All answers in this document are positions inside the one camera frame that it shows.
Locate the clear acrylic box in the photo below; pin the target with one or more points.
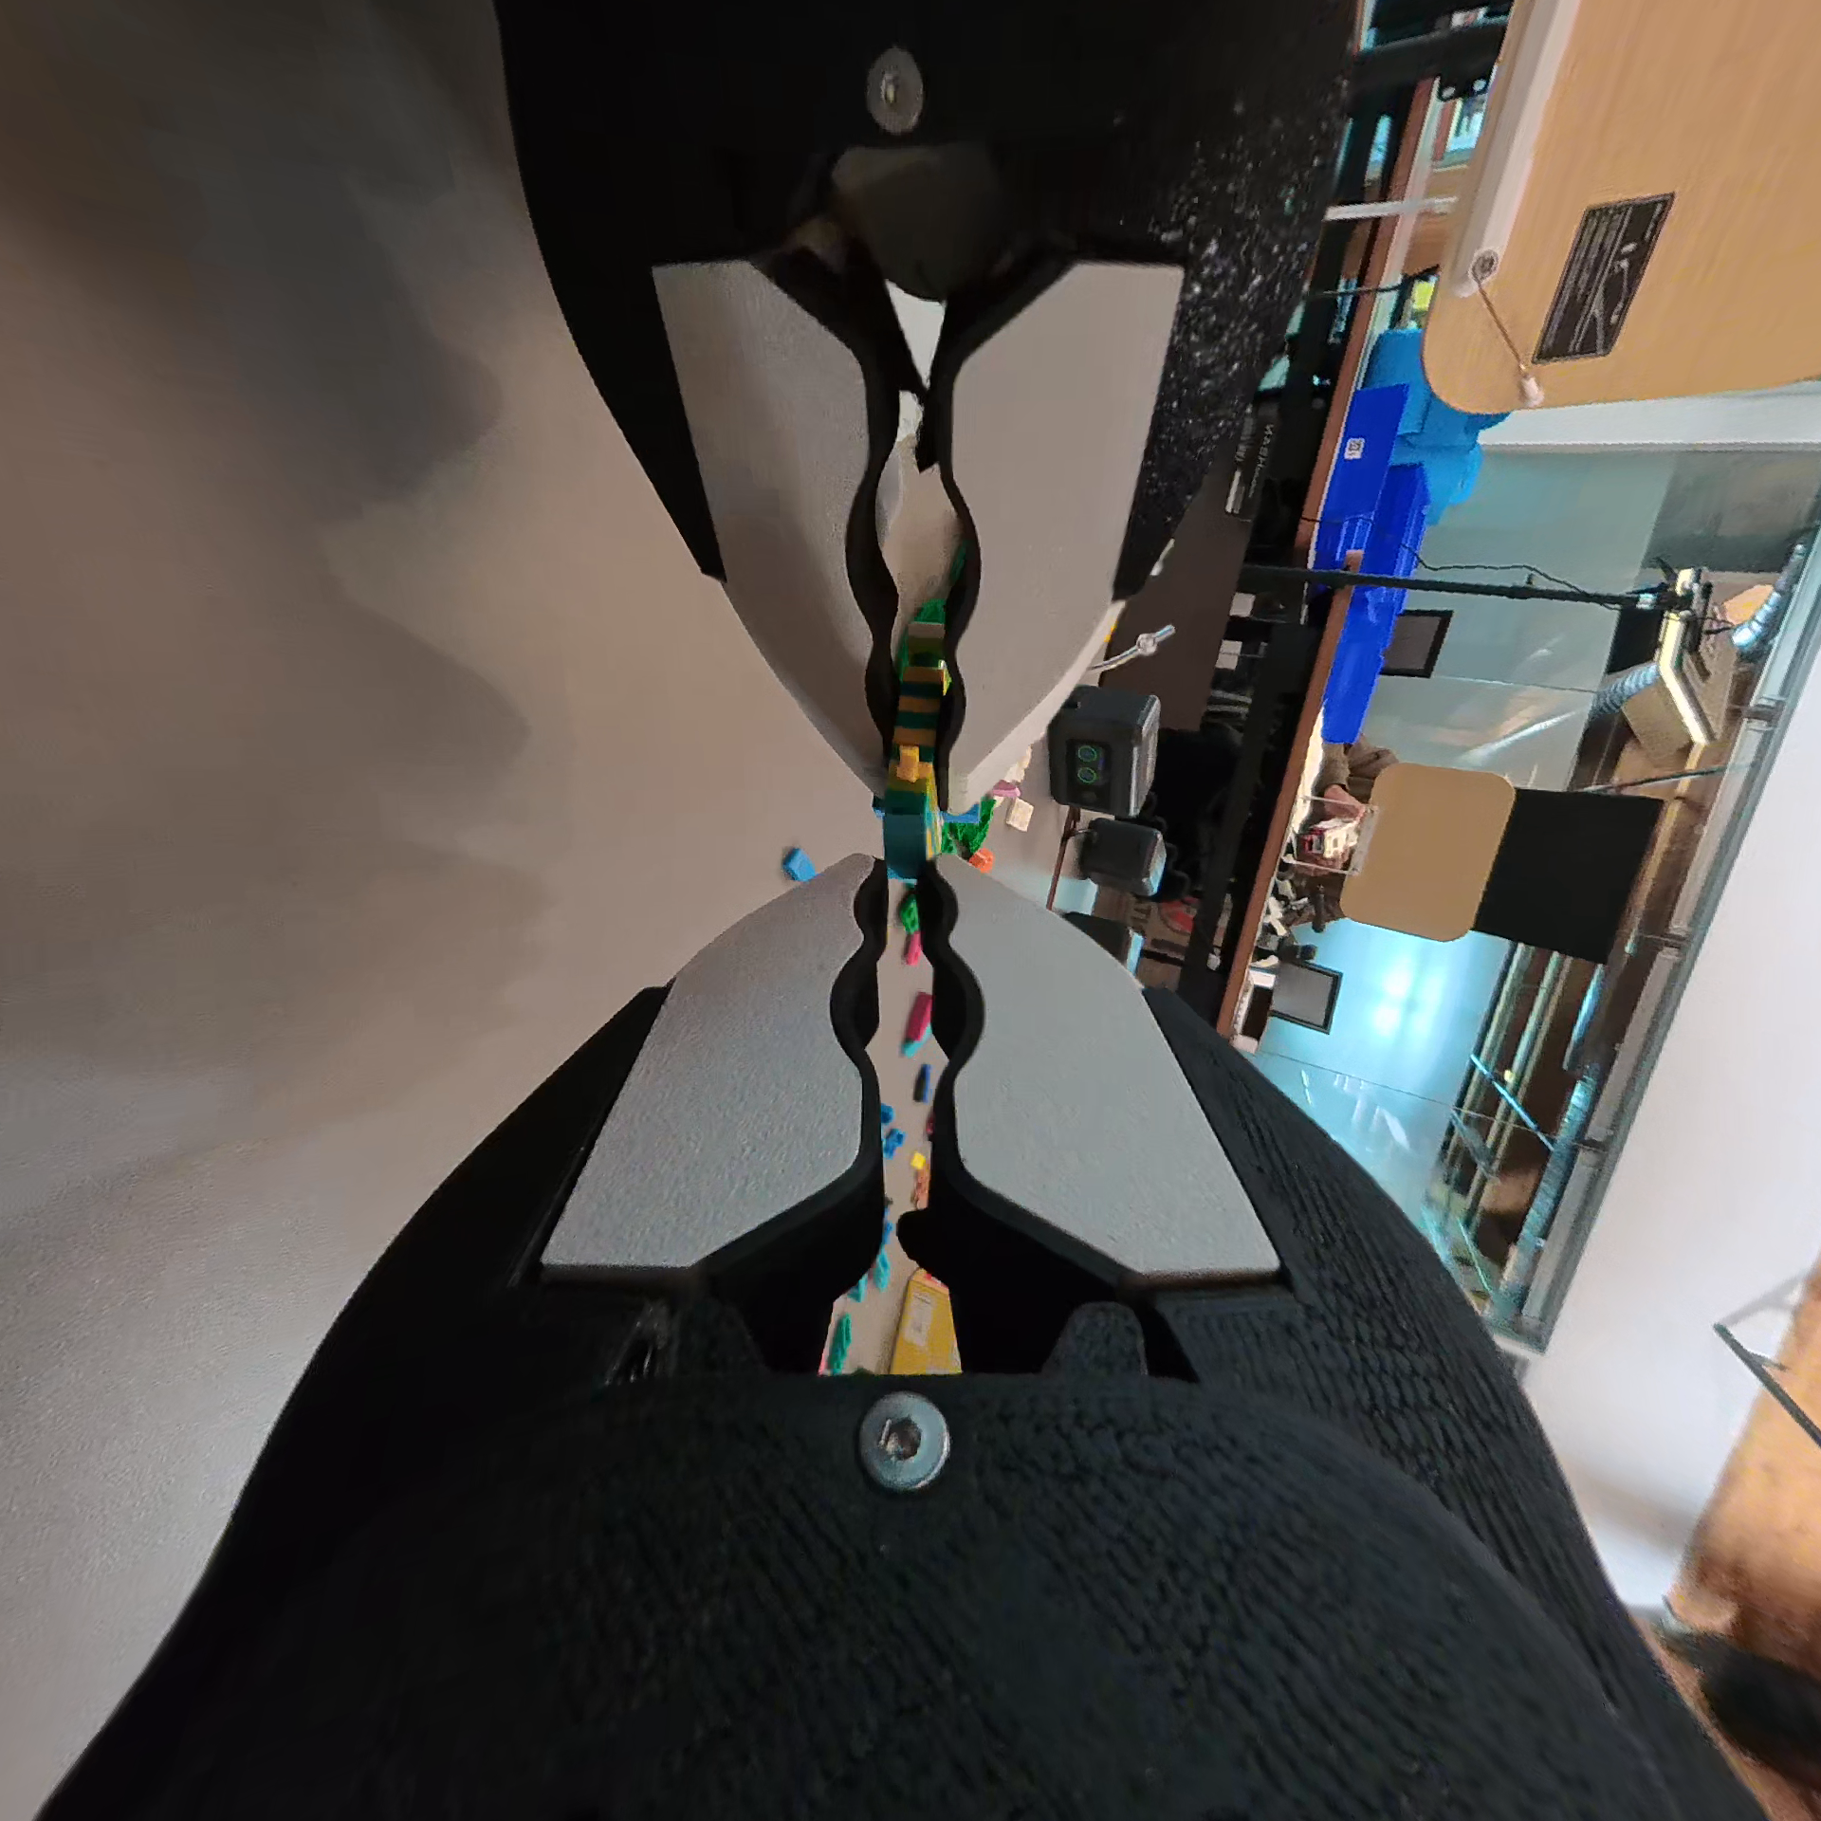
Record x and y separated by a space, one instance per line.
1337 838

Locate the wooden panel black label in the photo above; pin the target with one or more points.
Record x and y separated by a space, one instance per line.
1639 185

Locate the black power box green display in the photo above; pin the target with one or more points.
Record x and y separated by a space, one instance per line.
1104 755

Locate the small turquoise quarter-round brick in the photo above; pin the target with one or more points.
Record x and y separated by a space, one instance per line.
909 848

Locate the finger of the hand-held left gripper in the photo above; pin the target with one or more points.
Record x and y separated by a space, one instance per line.
1068 457
767 468

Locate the pile of green bricks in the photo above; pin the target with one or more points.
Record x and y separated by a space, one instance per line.
969 836

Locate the yellow toy box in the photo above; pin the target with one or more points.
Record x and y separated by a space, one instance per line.
925 1325

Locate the grey desk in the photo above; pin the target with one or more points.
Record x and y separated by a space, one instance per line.
286 994

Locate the blue bin white label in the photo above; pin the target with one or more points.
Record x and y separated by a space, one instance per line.
1372 457

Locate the black stand pole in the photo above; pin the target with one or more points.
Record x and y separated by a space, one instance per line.
1494 588

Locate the clear curved plastic stem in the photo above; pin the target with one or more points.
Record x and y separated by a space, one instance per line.
1146 640

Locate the black charger box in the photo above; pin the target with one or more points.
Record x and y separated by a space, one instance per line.
1124 866

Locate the scatter of small mixed bricks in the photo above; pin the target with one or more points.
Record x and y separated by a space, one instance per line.
918 1023

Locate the black framed screen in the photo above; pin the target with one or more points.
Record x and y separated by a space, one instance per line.
1300 994
1426 640

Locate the black case white print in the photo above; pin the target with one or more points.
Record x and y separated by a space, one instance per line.
1209 499

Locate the silver flexible duct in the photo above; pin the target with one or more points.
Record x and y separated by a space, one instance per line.
1639 697

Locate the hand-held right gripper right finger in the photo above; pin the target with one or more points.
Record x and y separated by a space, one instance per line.
1100 1112

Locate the multicoloured striped brick model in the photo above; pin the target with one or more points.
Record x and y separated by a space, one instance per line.
918 713

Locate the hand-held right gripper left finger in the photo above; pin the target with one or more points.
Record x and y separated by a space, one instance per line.
712 1112

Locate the blue plastic bin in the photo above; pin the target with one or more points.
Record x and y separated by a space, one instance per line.
1358 667

